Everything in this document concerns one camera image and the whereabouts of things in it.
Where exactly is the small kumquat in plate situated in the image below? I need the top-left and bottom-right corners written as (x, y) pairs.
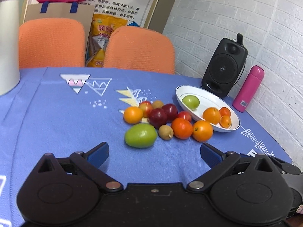
top-left (219, 115), bottom-right (232, 129)

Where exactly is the dark red plum back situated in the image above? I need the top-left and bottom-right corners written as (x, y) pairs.
top-left (162, 103), bottom-right (178, 122)

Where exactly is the orange in plate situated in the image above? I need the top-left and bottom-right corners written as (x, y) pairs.
top-left (202, 107), bottom-right (221, 125)

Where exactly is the left orange chair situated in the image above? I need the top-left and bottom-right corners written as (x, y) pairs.
top-left (19, 18), bottom-right (86, 69)

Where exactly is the large green fruit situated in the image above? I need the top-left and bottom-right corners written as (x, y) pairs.
top-left (124, 123), bottom-right (157, 148)

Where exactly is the brown longan front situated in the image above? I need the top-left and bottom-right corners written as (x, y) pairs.
top-left (158, 124), bottom-right (174, 140)

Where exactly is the brown longan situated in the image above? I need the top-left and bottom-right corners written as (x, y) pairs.
top-left (158, 124), bottom-right (174, 140)
top-left (152, 100), bottom-right (164, 109)

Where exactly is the orange chair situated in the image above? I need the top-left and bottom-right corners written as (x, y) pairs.
top-left (19, 18), bottom-right (86, 69)
top-left (103, 26), bottom-right (175, 74)

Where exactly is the orange left of pile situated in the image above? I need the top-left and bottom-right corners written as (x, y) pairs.
top-left (123, 107), bottom-right (143, 124)

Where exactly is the dark red plum front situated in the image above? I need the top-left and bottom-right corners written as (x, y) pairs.
top-left (148, 108), bottom-right (168, 129)

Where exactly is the red-orange tangerine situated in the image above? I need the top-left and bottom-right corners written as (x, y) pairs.
top-left (170, 118), bottom-right (193, 140)

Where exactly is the dark red plum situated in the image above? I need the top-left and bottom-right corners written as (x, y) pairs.
top-left (162, 103), bottom-right (178, 122)
top-left (148, 108), bottom-right (168, 129)

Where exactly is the brown longan back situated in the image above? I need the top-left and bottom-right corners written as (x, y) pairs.
top-left (152, 100), bottom-right (164, 109)

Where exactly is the small tangerine in plate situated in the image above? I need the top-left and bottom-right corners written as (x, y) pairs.
top-left (219, 107), bottom-right (231, 117)

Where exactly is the small red fruit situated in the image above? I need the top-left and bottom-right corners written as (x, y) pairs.
top-left (178, 111), bottom-right (192, 122)

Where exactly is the black speaker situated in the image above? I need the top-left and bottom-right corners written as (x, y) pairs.
top-left (201, 38), bottom-right (248, 98)

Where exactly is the yellow plastic bag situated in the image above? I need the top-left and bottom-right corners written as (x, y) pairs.
top-left (86, 14), bottom-right (127, 68)

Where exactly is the white oval plate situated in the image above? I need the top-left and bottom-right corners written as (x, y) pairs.
top-left (175, 85), bottom-right (241, 133)

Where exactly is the black microphone on speaker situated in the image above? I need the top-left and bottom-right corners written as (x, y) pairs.
top-left (236, 33), bottom-right (243, 46)

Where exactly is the pink thermos bottle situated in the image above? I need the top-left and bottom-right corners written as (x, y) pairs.
top-left (232, 65), bottom-right (265, 112)

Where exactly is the red yellow peach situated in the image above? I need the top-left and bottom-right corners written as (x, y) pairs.
top-left (139, 101), bottom-right (153, 118)

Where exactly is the blue patterned tablecloth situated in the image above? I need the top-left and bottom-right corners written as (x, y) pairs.
top-left (0, 67), bottom-right (294, 227)

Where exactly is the brown paper bag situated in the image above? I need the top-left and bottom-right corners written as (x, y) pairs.
top-left (23, 2), bottom-right (96, 52)

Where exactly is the right orange chair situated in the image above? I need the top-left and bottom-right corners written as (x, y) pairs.
top-left (103, 26), bottom-right (175, 74)

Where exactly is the big orange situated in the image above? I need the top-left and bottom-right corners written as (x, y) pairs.
top-left (192, 120), bottom-right (213, 142)

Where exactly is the white cylinder container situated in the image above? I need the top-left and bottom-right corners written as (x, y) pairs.
top-left (0, 0), bottom-right (20, 95)

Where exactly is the green fruit in plate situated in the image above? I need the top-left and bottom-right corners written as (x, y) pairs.
top-left (182, 95), bottom-right (200, 110)

